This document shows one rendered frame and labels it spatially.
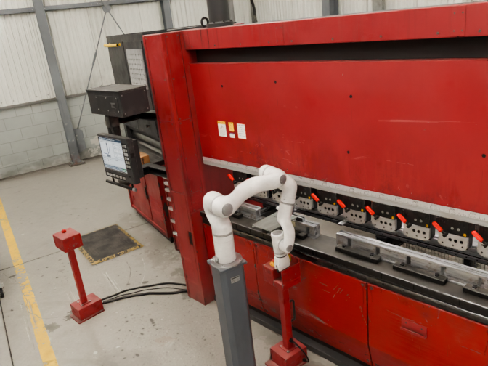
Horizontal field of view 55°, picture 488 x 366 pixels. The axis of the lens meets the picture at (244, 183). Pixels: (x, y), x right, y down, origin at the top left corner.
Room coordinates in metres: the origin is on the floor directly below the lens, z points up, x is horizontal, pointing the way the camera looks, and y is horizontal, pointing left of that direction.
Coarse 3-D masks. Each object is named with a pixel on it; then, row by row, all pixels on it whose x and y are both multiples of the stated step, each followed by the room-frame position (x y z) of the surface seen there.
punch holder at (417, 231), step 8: (408, 216) 2.33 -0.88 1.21; (416, 216) 2.30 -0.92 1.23; (424, 216) 2.27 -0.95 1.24; (432, 216) 2.27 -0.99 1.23; (416, 224) 2.30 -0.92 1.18; (424, 224) 2.27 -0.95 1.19; (432, 224) 2.27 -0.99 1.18; (408, 232) 2.33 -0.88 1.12; (416, 232) 2.30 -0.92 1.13; (424, 232) 2.28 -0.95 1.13; (432, 232) 2.28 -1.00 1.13; (424, 240) 2.26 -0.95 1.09
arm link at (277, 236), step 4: (272, 232) 2.66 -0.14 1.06; (276, 232) 2.65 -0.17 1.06; (280, 232) 2.64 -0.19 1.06; (272, 236) 2.62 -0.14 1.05; (276, 236) 2.61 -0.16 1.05; (280, 236) 2.61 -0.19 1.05; (272, 240) 2.63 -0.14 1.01; (276, 240) 2.61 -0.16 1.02; (280, 240) 2.60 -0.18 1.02; (272, 244) 2.64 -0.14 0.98; (276, 244) 2.61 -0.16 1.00; (276, 248) 2.62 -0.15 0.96; (276, 252) 2.62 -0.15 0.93; (280, 252) 2.61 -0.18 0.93
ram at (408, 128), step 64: (192, 64) 3.62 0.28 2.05; (256, 64) 3.12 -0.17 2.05; (320, 64) 2.74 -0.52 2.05; (384, 64) 2.44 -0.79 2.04; (448, 64) 2.20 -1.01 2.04; (256, 128) 3.17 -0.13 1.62; (320, 128) 2.76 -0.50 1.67; (384, 128) 2.44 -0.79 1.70; (448, 128) 2.19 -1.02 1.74; (384, 192) 2.44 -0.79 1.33; (448, 192) 2.18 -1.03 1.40
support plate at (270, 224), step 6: (270, 216) 3.03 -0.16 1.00; (276, 216) 3.01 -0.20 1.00; (294, 216) 2.98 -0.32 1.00; (258, 222) 2.95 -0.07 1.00; (264, 222) 2.94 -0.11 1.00; (270, 222) 2.93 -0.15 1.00; (276, 222) 2.92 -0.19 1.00; (264, 228) 2.85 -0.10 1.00; (270, 228) 2.84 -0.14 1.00; (276, 228) 2.83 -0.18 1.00
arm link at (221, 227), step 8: (208, 192) 2.53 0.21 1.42; (216, 192) 2.51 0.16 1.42; (208, 200) 2.46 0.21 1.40; (208, 208) 2.45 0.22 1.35; (208, 216) 2.48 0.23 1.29; (216, 216) 2.48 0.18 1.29; (216, 224) 2.44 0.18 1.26; (224, 224) 2.43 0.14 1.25; (216, 232) 2.42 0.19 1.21; (224, 232) 2.41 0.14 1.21
